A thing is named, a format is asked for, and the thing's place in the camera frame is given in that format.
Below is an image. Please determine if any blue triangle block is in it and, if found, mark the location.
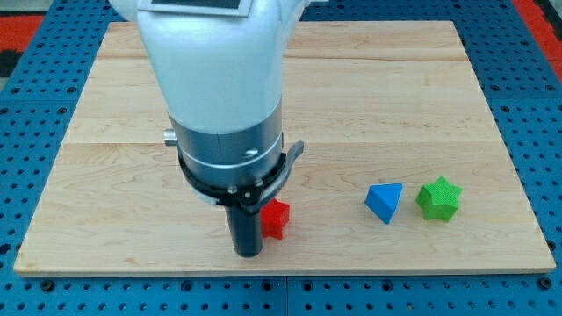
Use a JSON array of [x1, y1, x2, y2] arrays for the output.
[[364, 183, 403, 225]]

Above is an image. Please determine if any wooden board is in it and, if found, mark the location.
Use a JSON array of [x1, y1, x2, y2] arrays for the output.
[[13, 21, 556, 277]]

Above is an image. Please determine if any red star block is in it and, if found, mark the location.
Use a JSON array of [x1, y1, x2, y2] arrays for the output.
[[261, 198, 291, 240]]

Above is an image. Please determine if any green star block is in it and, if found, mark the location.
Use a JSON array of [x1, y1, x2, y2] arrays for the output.
[[415, 176, 463, 222]]

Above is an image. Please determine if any black clamp ring mount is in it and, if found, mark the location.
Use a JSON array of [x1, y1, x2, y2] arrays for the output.
[[178, 140, 305, 214]]

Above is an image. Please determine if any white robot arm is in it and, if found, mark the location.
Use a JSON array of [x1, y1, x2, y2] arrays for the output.
[[111, 0, 309, 257]]

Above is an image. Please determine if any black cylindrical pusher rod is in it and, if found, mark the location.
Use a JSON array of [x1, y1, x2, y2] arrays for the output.
[[225, 206, 263, 258]]

